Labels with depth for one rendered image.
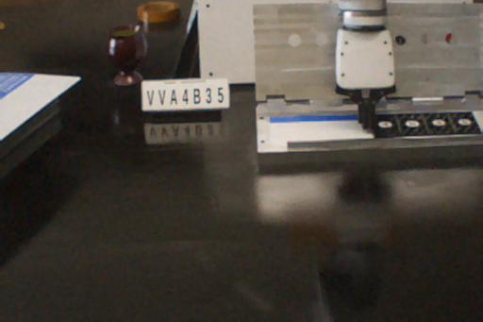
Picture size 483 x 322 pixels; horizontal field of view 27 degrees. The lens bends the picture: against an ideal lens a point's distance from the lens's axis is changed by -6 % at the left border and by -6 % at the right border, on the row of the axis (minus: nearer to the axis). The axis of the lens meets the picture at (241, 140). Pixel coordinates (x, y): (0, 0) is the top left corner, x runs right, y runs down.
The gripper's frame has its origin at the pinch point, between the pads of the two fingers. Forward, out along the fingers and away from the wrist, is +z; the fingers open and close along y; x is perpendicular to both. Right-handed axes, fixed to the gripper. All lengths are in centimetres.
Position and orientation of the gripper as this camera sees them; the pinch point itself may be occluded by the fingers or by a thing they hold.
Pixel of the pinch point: (366, 116)
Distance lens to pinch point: 182.2
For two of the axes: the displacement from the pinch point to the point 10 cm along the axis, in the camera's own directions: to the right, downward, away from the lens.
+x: 0.1, -1.9, 9.8
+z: 0.3, 9.8, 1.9
